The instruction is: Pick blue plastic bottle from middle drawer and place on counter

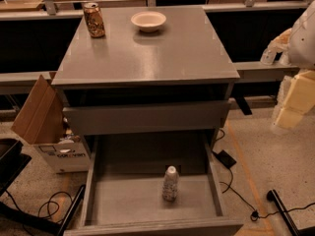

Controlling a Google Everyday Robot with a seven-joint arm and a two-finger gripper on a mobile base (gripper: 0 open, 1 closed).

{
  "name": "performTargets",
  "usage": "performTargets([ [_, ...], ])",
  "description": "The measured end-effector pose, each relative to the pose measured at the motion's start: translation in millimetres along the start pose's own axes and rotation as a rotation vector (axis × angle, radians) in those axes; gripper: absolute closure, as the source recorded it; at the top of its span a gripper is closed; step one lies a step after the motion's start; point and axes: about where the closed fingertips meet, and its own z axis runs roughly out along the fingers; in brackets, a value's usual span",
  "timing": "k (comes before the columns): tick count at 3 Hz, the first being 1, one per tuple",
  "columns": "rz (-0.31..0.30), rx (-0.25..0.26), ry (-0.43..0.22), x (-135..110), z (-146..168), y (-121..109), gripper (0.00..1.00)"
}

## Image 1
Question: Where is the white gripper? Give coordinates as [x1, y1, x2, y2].
[267, 29, 315, 130]

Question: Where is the clear plastic water bottle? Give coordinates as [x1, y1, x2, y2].
[162, 166, 179, 202]

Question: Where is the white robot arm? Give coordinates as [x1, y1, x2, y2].
[261, 1, 315, 134]

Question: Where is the right clear pump bottle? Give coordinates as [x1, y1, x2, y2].
[279, 52, 290, 66]

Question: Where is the clear pump bottle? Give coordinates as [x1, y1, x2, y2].
[279, 52, 290, 66]
[260, 48, 277, 65]

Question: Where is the left clear pump bottle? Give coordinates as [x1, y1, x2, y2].
[260, 48, 277, 65]

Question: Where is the grey drawer cabinet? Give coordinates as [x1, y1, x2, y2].
[50, 5, 241, 140]

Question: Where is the open grey bottom drawer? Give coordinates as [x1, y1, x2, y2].
[64, 131, 242, 236]

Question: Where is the grey middle drawer front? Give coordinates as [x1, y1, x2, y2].
[63, 100, 230, 135]

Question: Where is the black power adapter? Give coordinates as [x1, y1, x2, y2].
[214, 150, 236, 169]

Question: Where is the black stand leg right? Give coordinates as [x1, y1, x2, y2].
[267, 190, 315, 236]

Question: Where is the black stand leg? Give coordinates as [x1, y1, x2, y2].
[267, 190, 315, 236]
[0, 185, 86, 236]

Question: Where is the white ceramic bowl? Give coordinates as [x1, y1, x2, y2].
[131, 11, 166, 32]

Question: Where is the orange patterned drink can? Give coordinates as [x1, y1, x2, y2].
[83, 2, 105, 37]

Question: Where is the open cardboard box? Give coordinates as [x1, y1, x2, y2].
[12, 76, 90, 173]

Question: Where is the black bin at left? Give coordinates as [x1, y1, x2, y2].
[0, 139, 32, 196]

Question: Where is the black stand leg left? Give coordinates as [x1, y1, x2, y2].
[0, 185, 86, 236]

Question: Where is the grey metal rail shelf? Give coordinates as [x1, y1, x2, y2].
[0, 61, 299, 95]

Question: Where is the black floor cable right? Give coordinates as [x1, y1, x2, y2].
[219, 167, 315, 222]

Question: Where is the black floor cable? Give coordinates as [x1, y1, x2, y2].
[219, 167, 315, 222]
[4, 190, 74, 236]

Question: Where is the black floor cable left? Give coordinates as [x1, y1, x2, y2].
[4, 190, 74, 236]

